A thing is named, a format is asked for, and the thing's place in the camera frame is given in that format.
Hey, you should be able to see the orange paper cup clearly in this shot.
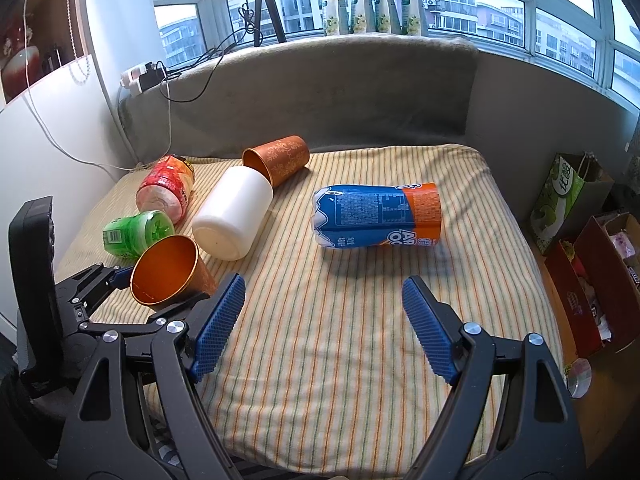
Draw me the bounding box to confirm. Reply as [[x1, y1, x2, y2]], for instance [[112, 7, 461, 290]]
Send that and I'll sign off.
[[130, 234, 218, 311], [242, 136, 310, 188]]

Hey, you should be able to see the white plastic cup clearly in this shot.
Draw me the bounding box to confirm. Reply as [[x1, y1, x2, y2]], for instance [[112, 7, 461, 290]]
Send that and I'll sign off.
[[191, 166, 273, 261]]

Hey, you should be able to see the clear round lid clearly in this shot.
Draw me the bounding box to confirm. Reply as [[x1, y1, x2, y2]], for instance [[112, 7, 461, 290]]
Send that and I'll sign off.
[[565, 358, 592, 399]]

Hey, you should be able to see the striped yellow cushion cover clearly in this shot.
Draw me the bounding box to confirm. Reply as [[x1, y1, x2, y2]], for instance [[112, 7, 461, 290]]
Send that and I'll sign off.
[[54, 143, 566, 480]]

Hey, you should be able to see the red cardboard box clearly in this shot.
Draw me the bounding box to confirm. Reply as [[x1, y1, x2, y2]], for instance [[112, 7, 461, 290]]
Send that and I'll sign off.
[[546, 212, 639, 358]]

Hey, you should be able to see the blue orange plastic bottle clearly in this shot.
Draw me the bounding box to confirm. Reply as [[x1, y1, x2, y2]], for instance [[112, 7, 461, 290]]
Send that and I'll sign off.
[[311, 183, 442, 249]]

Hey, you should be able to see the white power strip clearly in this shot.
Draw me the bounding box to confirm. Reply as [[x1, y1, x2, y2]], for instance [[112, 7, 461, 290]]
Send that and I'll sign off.
[[119, 64, 150, 96]]

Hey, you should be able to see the black power adapter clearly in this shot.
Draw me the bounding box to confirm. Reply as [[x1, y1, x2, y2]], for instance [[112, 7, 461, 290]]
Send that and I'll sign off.
[[138, 61, 166, 92]]

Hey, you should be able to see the red white vase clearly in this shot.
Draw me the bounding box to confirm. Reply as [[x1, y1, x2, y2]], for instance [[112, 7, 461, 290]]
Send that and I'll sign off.
[[1, 21, 40, 102]]

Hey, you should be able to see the green paper shopping bag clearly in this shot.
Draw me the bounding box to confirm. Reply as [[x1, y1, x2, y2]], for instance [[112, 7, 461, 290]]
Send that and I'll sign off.
[[529, 152, 614, 254]]

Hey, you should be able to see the grey sofa backrest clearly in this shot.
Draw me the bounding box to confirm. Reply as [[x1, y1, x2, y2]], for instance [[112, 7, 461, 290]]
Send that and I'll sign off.
[[119, 34, 480, 162]]

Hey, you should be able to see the black tripod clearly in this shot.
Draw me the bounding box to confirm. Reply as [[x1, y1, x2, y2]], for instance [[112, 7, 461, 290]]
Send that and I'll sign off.
[[254, 0, 286, 47]]

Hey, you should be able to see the white bead curtain cord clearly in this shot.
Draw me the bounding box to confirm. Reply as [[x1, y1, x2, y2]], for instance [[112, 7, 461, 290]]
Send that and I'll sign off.
[[64, 0, 92, 86]]

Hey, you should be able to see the white cable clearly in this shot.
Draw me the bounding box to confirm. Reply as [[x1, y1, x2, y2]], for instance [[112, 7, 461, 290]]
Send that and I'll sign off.
[[22, 0, 174, 174]]

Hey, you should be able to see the black cable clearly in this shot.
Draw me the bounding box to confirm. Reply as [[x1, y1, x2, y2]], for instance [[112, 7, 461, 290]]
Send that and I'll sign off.
[[157, 0, 266, 105]]

